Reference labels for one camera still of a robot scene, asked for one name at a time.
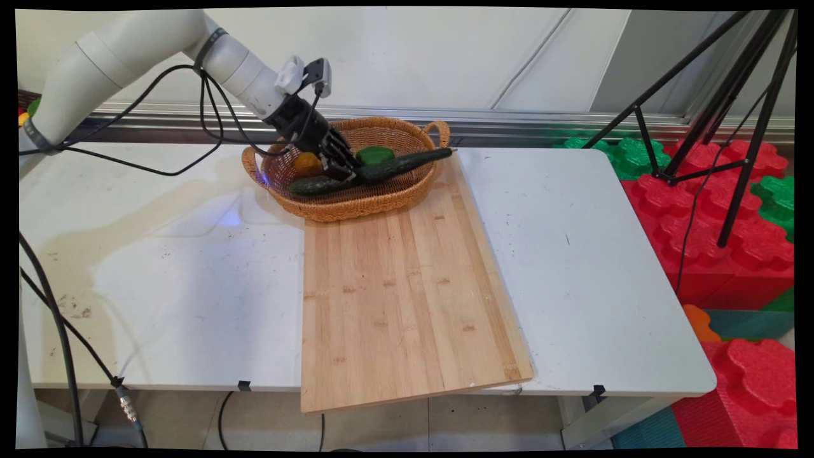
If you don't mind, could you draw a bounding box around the thick black floor cable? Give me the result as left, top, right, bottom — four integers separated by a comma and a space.
19, 232, 85, 447

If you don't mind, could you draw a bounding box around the thin black tripod cable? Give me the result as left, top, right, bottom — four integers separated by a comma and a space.
674, 83, 771, 297

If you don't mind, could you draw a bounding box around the long dark green cucumber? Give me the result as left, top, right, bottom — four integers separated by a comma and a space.
287, 147, 457, 197

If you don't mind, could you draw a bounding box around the teal foam mat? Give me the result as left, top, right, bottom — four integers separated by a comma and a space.
705, 309, 796, 342

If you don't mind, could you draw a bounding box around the aluminium wall rail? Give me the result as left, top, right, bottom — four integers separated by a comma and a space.
89, 101, 796, 144

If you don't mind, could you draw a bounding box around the orange foam piece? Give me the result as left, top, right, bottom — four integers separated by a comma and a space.
682, 304, 723, 343

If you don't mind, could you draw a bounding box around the bamboo cutting board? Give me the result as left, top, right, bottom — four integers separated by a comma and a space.
300, 148, 535, 415

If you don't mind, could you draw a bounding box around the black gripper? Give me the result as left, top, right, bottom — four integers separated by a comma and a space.
263, 95, 362, 184

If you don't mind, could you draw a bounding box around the white table leg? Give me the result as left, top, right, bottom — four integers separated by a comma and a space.
560, 394, 678, 450

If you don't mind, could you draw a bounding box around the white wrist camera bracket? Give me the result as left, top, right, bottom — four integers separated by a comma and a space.
274, 55, 307, 95

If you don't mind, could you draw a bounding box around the green bell pepper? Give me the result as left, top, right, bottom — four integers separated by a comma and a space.
356, 146, 397, 168

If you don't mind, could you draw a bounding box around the green foam block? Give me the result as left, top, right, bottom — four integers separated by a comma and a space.
552, 137, 672, 181
750, 176, 796, 244

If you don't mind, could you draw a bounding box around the black tripod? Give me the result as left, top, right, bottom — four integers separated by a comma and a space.
582, 10, 799, 249

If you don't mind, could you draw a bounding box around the large red foam block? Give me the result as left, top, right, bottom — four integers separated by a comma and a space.
620, 140, 796, 311

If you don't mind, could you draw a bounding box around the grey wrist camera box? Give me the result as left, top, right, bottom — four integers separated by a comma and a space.
303, 58, 333, 99

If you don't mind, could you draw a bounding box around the cable with metal connector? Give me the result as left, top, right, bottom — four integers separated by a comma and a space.
19, 266, 148, 449

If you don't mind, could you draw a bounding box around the woven wicker basket with handles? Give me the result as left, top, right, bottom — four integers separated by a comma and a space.
242, 116, 451, 223

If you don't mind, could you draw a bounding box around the yellow-brown round fruit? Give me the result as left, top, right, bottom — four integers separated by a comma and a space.
293, 151, 324, 179

